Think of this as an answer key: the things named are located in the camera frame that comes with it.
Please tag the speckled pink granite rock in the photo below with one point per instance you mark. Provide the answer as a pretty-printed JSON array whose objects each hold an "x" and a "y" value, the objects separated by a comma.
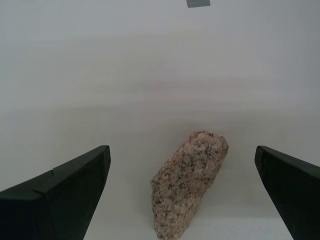
[{"x": 185, "y": 185}]

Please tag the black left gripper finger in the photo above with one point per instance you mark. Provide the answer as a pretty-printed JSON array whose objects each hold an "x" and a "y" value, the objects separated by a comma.
[
  {"x": 55, "y": 200},
  {"x": 295, "y": 195}
]

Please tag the grey tape square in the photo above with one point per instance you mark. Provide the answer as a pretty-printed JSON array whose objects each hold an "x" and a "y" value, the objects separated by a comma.
[{"x": 198, "y": 3}]

